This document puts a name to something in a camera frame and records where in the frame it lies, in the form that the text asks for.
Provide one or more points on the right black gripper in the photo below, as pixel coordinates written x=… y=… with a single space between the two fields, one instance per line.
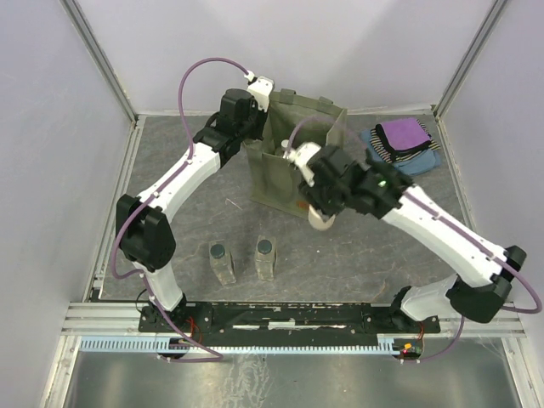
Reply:
x=312 y=194

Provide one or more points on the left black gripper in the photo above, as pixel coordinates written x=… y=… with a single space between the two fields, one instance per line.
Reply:
x=263 y=116

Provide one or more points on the cream cylindrical jar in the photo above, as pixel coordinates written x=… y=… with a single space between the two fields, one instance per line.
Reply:
x=320 y=221

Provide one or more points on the chrome dome clear bottle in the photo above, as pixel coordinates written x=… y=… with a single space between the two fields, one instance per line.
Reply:
x=283 y=149

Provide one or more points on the clear square bottle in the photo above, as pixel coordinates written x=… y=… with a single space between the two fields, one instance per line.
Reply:
x=222 y=263
x=265 y=258

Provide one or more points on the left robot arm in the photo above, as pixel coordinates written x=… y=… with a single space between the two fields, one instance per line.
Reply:
x=143 y=230

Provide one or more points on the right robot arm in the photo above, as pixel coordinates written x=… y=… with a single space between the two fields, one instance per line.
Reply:
x=483 y=271

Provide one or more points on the black white striped cloth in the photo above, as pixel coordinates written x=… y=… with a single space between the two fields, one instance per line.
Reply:
x=393 y=156

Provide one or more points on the blue folded cloth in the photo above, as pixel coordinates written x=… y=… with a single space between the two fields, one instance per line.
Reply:
x=419 y=164

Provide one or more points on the purple folded cloth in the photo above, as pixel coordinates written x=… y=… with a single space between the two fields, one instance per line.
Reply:
x=402 y=134

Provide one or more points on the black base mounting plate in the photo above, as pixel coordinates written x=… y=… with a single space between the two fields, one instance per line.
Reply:
x=203 y=318

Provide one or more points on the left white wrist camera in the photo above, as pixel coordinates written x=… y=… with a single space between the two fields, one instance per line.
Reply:
x=260 y=87

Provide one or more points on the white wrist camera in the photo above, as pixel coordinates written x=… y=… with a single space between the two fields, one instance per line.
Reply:
x=300 y=158
x=260 y=87

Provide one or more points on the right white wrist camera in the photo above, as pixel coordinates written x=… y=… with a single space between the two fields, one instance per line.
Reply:
x=300 y=158

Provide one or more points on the blue slotted cable duct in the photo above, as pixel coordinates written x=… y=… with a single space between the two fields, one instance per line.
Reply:
x=245 y=342

